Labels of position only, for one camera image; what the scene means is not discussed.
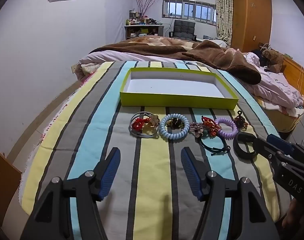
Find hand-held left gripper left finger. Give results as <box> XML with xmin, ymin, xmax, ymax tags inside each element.
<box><xmin>19</xmin><ymin>147</ymin><xmax>121</xmax><ymax>240</ymax></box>

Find grey cluttered desk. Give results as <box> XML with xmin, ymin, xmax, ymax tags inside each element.
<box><xmin>124</xmin><ymin>24</ymin><xmax>165</xmax><ymax>40</ymax></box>

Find black and gold hair ornament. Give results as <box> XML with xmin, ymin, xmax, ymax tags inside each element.
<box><xmin>166</xmin><ymin>117</ymin><xmax>184</xmax><ymax>128</ymax></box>

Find metallic hair clip with bead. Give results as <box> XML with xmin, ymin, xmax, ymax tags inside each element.
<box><xmin>191</xmin><ymin>122</ymin><xmax>205</xmax><ymax>138</ymax></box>

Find brown fleece blanket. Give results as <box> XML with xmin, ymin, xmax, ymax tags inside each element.
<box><xmin>88</xmin><ymin>35</ymin><xmax>262</xmax><ymax>85</ymax></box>

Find patterned curtain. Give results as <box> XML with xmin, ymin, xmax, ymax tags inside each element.
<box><xmin>215</xmin><ymin>0</ymin><xmax>234</xmax><ymax>47</ymax></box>

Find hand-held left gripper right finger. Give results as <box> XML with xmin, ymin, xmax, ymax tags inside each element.
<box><xmin>181</xmin><ymin>147</ymin><xmax>285</xmax><ymax>240</ymax></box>

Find grey hair ties with flowers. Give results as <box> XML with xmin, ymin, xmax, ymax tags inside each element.
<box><xmin>129</xmin><ymin>112</ymin><xmax>160</xmax><ymax>138</ymax></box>

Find dark small hair tie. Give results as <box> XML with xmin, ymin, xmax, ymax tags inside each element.
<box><xmin>233</xmin><ymin>110</ymin><xmax>248</xmax><ymax>129</ymax></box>

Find wooden door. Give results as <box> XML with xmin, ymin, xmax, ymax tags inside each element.
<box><xmin>0</xmin><ymin>144</ymin><xmax>22</xmax><ymax>228</ymax></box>

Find group of bottles and jars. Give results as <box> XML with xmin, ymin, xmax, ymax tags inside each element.
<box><xmin>127</xmin><ymin>9</ymin><xmax>159</xmax><ymax>26</ymax></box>

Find green shallow cardboard box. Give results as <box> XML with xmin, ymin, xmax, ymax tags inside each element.
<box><xmin>120</xmin><ymin>67</ymin><xmax>239</xmax><ymax>110</ymax></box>

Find dark blue hair tie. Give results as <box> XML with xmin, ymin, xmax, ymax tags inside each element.
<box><xmin>199</xmin><ymin>135</ymin><xmax>232</xmax><ymax>156</ymax></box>

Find purple spiral hair tie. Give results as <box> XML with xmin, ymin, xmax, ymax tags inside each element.
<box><xmin>215</xmin><ymin>117</ymin><xmax>239</xmax><ymax>139</ymax></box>

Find wooden headboard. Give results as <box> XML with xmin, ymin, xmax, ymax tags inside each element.
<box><xmin>283</xmin><ymin>54</ymin><xmax>304</xmax><ymax>98</ymax></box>

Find wooden wardrobe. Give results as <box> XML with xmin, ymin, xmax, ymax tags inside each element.
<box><xmin>231</xmin><ymin>0</ymin><xmax>272</xmax><ymax>53</ymax></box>

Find black padded chair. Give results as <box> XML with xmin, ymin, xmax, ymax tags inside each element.
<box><xmin>169</xmin><ymin>19</ymin><xmax>197</xmax><ymax>41</ymax></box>

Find brown teddy bear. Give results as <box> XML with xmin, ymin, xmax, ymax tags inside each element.
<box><xmin>262</xmin><ymin>49</ymin><xmax>285</xmax><ymax>73</ymax></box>

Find person's right hand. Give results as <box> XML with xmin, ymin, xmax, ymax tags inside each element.
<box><xmin>282</xmin><ymin>197</ymin><xmax>304</xmax><ymax>233</ymax></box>

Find yellow bed base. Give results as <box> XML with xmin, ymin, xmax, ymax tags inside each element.
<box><xmin>257</xmin><ymin>97</ymin><xmax>302</xmax><ymax>132</ymax></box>

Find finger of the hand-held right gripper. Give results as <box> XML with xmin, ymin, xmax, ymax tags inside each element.
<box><xmin>251</xmin><ymin>137</ymin><xmax>285</xmax><ymax>167</ymax></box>
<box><xmin>266</xmin><ymin>134</ymin><xmax>304</xmax><ymax>162</ymax></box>

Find barred window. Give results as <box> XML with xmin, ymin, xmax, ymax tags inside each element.
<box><xmin>162</xmin><ymin>0</ymin><xmax>217</xmax><ymax>26</ymax></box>

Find dried flower branches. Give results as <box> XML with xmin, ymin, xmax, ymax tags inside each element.
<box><xmin>135</xmin><ymin>0</ymin><xmax>159</xmax><ymax>18</ymax></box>

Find black wristband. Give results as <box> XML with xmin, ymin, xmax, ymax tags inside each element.
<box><xmin>233</xmin><ymin>132</ymin><xmax>259</xmax><ymax>160</ymax></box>

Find blue spiral hair tie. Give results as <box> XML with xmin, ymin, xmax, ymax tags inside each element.
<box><xmin>160</xmin><ymin>114</ymin><xmax>190</xmax><ymax>140</ymax></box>

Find orange red hair tie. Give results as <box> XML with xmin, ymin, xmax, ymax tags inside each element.
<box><xmin>201</xmin><ymin>116</ymin><xmax>221</xmax><ymax>137</ymax></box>

